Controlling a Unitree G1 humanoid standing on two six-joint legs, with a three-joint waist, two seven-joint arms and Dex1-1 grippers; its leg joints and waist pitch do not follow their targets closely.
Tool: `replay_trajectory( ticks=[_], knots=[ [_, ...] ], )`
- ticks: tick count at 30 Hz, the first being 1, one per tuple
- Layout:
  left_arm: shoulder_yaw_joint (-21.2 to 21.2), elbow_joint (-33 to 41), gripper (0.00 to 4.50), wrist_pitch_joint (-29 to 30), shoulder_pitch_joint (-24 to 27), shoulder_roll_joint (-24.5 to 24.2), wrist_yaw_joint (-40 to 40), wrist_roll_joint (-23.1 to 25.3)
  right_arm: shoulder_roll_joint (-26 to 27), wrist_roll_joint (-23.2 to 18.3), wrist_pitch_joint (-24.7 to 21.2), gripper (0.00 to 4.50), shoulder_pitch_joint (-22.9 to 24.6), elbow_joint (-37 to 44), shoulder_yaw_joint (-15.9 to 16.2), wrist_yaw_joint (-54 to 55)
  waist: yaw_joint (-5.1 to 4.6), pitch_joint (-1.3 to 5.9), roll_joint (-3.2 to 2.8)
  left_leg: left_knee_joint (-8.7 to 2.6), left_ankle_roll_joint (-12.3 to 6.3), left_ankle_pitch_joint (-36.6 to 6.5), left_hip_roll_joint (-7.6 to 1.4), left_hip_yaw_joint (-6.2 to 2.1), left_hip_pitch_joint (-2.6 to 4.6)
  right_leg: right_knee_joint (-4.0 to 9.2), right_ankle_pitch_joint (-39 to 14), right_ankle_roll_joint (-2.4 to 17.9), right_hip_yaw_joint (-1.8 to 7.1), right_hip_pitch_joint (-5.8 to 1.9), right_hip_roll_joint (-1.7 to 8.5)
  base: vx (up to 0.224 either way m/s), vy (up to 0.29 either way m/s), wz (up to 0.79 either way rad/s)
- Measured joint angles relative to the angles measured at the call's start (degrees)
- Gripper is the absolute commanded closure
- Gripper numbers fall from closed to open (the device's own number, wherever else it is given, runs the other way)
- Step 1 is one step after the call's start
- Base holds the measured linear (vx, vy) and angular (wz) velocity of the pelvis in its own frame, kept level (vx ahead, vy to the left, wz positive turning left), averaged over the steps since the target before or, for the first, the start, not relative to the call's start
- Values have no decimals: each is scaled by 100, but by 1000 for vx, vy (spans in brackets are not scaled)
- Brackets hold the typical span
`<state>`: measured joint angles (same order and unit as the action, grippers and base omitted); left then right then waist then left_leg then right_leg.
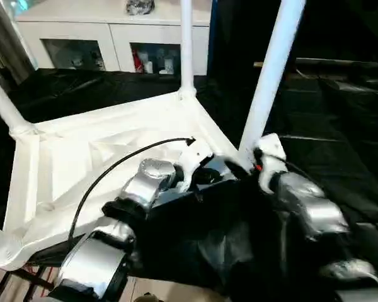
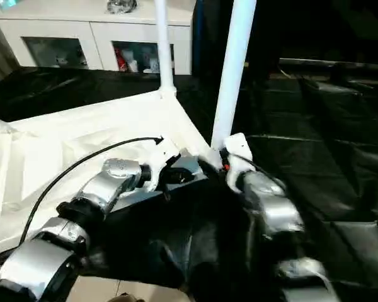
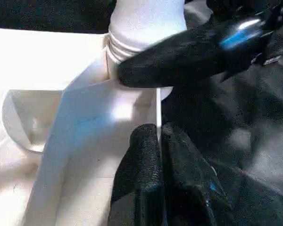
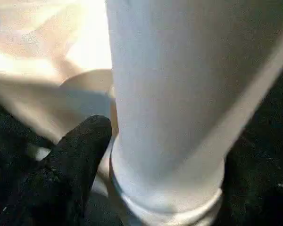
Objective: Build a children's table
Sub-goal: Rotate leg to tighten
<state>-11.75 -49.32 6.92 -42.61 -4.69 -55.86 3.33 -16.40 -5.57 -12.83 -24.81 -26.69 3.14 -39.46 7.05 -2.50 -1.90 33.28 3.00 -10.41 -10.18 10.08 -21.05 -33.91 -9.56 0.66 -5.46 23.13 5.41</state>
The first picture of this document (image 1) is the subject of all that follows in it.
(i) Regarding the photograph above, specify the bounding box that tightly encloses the grey bundle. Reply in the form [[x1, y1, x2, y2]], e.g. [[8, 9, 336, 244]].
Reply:
[[124, 0, 158, 17]]

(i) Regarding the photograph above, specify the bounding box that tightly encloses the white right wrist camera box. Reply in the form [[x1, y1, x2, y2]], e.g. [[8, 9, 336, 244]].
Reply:
[[253, 133, 288, 193]]

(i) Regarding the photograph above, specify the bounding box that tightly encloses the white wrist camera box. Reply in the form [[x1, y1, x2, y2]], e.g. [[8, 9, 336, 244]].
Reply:
[[253, 133, 288, 193], [175, 137, 215, 192]]

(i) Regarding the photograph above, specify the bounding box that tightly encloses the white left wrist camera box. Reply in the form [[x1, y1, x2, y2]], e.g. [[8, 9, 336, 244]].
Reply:
[[175, 137, 215, 192]]

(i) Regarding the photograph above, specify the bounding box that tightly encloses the black mat cloth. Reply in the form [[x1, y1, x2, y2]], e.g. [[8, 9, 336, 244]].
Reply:
[[0, 65, 378, 299]]

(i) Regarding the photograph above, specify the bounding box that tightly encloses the white plastic table top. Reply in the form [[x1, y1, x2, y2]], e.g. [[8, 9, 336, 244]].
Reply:
[[2, 89, 244, 272]]

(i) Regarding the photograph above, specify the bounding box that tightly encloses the red cord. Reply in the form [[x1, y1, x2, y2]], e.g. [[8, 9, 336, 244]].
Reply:
[[25, 263, 56, 284]]

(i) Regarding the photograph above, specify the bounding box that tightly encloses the black folding table frame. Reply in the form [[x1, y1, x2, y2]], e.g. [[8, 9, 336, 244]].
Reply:
[[0, 266, 61, 302]]

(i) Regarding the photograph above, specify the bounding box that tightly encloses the grey curtain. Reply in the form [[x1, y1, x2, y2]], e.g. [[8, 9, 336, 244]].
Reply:
[[0, 0, 39, 92]]

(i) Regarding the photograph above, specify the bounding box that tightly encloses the white glass-door cabinet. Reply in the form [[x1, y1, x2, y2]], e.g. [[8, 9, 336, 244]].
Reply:
[[13, 0, 212, 77]]

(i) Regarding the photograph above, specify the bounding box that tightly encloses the grey metal bar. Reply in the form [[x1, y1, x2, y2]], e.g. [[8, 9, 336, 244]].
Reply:
[[295, 57, 378, 69]]

